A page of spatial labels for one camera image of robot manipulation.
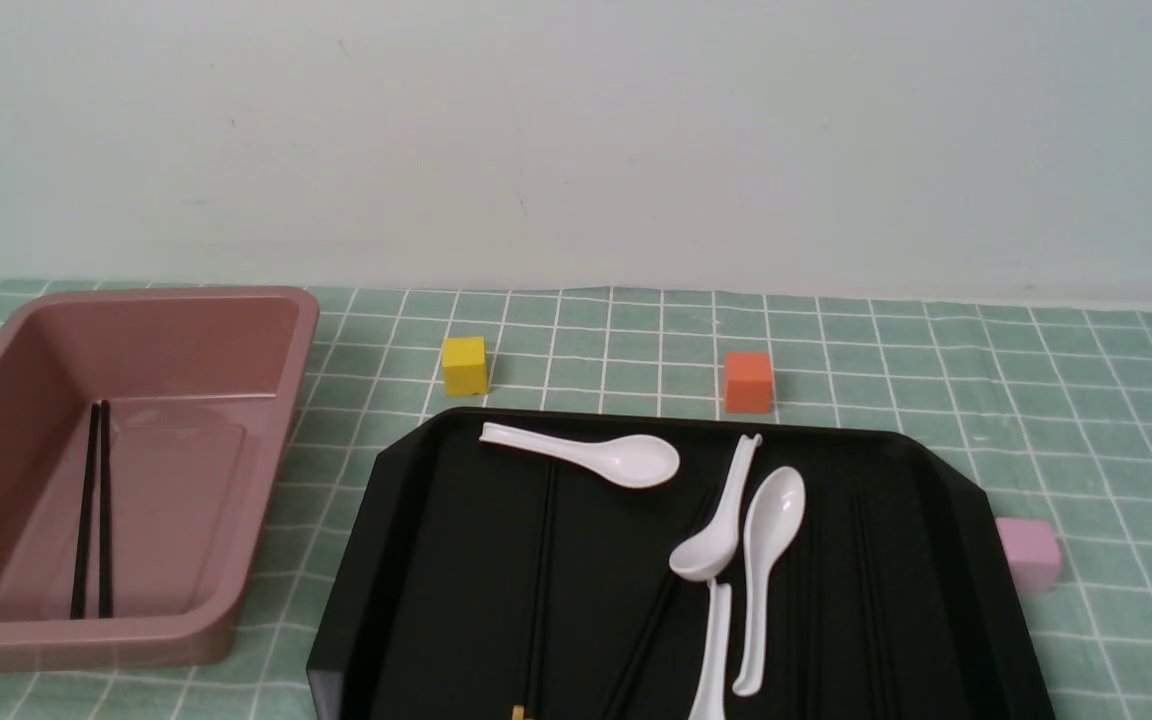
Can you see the black chopstick in bin right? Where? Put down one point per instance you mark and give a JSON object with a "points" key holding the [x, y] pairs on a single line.
{"points": [[106, 589]]}

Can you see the green grid table cloth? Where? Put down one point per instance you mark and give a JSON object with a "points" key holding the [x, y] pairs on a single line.
{"points": [[1047, 408]]}

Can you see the black plastic tray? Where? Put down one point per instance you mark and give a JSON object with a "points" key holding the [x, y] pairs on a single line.
{"points": [[428, 616]]}

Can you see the white spoon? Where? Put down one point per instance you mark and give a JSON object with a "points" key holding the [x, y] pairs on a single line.
{"points": [[708, 700], [775, 516], [633, 462]]}

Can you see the white spoon bottom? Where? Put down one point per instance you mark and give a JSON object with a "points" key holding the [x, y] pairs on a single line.
{"points": [[708, 700]]}

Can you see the black chopstick in bin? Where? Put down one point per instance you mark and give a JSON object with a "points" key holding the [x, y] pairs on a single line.
{"points": [[106, 589], [78, 592]]}

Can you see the white spoon right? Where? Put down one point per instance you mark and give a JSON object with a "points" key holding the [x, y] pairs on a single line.
{"points": [[775, 516]]}

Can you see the orange cube block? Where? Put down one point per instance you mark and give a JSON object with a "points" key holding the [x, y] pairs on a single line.
{"points": [[748, 383]]}

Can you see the white spoon centre upturned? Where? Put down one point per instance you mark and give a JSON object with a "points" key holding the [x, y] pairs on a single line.
{"points": [[705, 554]]}

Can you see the yellow cube block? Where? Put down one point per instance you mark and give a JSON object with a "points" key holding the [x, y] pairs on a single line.
{"points": [[465, 367]]}

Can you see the pink cube block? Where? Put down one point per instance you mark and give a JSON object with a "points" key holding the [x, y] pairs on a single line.
{"points": [[1032, 553]]}

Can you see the pink plastic bin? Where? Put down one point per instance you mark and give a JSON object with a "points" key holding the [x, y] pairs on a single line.
{"points": [[202, 384]]}

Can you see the black chopstick tray right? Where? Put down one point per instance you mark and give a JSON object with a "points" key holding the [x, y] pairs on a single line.
{"points": [[884, 699]]}

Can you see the white spoon top left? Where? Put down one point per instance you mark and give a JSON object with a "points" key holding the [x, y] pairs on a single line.
{"points": [[633, 462]]}

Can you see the black chopstick diagonal on tray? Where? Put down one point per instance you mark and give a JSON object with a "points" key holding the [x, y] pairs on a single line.
{"points": [[663, 657]]}

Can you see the black chopstick in bin left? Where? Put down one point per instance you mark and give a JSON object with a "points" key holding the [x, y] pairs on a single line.
{"points": [[78, 592]]}

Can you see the black chopstick gold band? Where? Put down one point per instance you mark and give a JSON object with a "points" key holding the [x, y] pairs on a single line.
{"points": [[532, 664]]}

